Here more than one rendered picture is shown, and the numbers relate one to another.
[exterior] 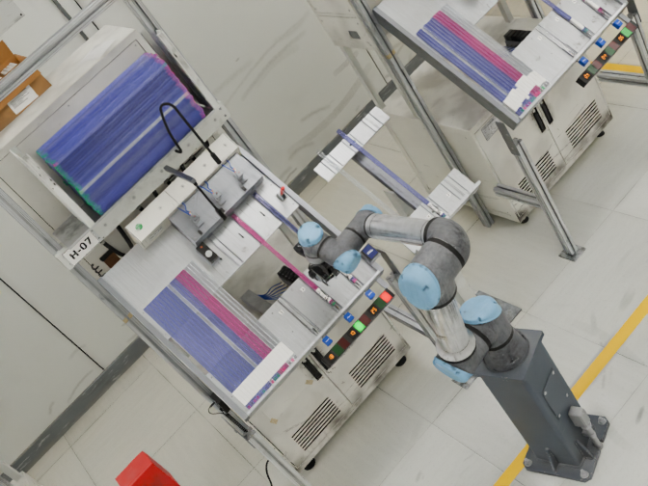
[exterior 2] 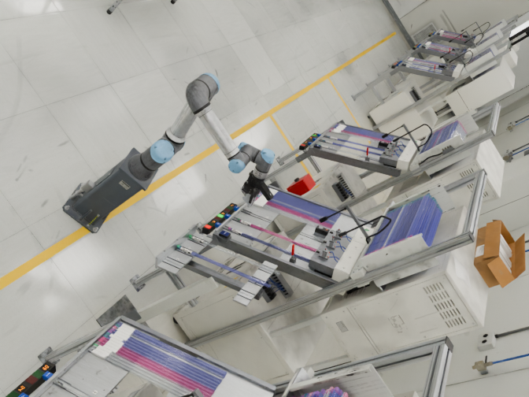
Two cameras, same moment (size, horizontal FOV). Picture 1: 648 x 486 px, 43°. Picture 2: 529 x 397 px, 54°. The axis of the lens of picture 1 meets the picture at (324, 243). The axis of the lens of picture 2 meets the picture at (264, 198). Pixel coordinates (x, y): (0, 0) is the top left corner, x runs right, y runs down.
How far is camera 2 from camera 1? 3.33 m
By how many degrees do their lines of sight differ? 77
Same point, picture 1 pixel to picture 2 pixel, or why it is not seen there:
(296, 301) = (260, 220)
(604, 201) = not seen: outside the picture
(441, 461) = (153, 235)
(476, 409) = (132, 257)
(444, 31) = (199, 378)
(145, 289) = (345, 221)
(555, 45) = (77, 387)
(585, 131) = not seen: outside the picture
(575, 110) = not seen: outside the picture
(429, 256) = (208, 79)
